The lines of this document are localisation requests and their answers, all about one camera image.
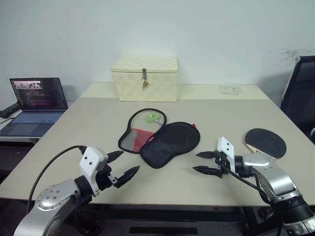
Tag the blue open laptop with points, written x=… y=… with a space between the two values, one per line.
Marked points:
x=37 y=93

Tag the dark table frame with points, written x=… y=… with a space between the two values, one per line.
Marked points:
x=172 y=211

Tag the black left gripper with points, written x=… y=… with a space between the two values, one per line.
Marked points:
x=104 y=179

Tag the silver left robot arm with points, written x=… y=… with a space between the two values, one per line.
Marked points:
x=49 y=196

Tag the brass padlock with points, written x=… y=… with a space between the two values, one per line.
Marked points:
x=145 y=85

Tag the metal box latch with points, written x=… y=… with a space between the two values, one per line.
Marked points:
x=144 y=73

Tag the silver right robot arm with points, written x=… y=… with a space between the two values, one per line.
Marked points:
x=278 y=179

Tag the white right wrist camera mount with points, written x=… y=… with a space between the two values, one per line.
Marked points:
x=225 y=145

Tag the black handheld device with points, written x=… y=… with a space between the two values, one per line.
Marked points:
x=8 y=110

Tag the cream woven storage box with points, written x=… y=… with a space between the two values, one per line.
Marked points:
x=147 y=86

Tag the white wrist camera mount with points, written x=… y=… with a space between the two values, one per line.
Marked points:
x=89 y=159
x=225 y=145

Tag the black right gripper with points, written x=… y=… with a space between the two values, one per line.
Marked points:
x=221 y=164

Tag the black table tennis paddle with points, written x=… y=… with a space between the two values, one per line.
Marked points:
x=265 y=142

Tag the black office chair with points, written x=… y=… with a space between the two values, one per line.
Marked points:
x=300 y=98

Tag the black and red paddle case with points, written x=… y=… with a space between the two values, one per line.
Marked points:
x=169 y=140

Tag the clear plastic tray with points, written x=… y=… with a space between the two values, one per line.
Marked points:
x=230 y=90

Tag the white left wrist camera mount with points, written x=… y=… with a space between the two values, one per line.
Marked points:
x=89 y=159

